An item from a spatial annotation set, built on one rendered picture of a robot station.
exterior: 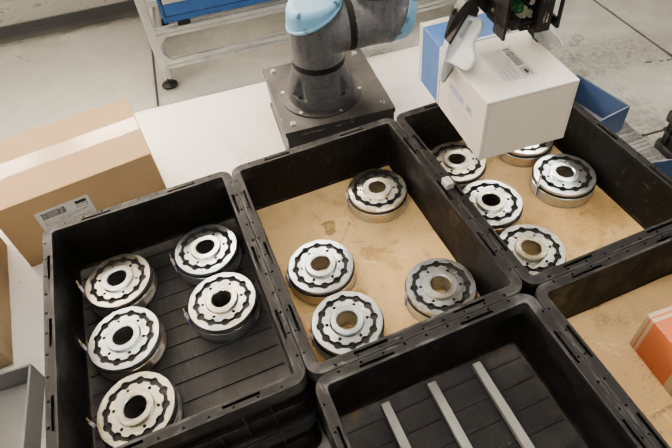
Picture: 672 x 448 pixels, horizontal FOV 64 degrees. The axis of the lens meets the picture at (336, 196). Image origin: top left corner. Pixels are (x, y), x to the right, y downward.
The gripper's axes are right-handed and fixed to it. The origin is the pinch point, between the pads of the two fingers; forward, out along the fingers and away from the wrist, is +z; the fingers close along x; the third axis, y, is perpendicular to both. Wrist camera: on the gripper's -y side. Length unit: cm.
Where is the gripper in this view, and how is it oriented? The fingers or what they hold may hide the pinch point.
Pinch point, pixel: (490, 66)
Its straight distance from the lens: 76.8
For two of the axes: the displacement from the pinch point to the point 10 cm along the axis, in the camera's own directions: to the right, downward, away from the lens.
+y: 2.8, 6.9, -6.7
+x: 9.6, -2.6, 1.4
